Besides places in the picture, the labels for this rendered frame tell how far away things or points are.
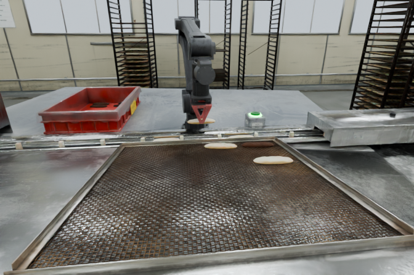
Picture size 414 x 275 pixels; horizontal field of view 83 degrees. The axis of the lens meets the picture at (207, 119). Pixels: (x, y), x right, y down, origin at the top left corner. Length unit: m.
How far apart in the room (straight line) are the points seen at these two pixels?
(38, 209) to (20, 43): 5.65
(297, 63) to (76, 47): 4.74
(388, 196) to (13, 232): 0.81
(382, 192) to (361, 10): 5.83
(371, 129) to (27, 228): 0.98
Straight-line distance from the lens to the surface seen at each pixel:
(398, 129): 1.08
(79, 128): 1.13
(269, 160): 0.60
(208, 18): 5.21
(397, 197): 0.82
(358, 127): 0.97
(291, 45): 5.71
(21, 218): 0.50
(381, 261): 0.38
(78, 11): 5.55
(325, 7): 6.02
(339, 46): 6.27
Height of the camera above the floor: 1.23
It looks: 21 degrees down
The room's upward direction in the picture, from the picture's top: straight up
